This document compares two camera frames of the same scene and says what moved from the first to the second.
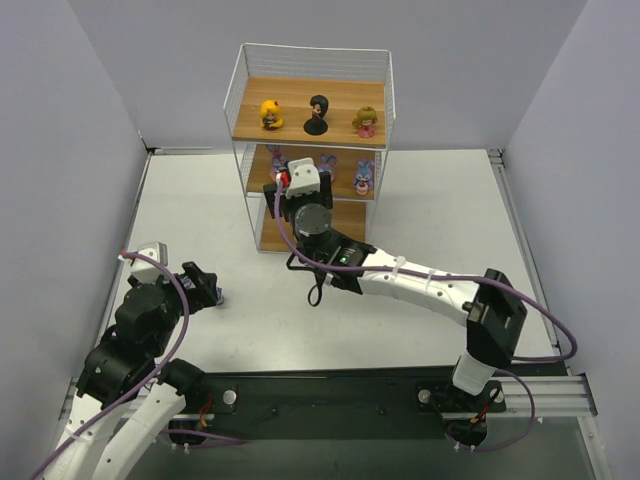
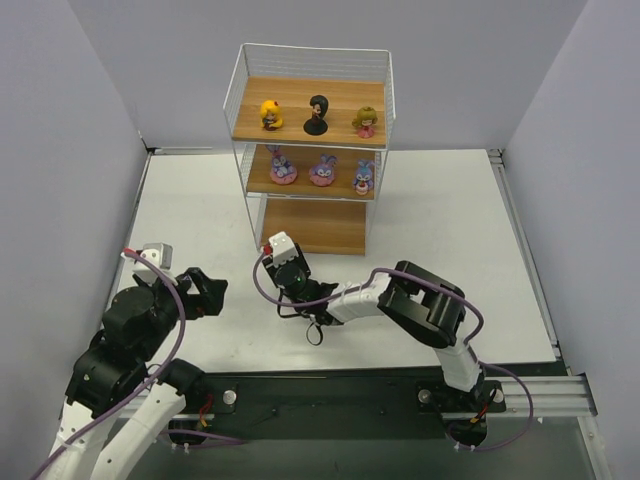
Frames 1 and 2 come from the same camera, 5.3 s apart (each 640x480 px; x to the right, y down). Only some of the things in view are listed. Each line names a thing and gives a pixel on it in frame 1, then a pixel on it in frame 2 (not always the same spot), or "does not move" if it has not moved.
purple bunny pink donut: (328, 163) does not move
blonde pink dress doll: (365, 121) does not move
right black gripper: (273, 198) -> (302, 261)
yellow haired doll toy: (270, 114) does not move
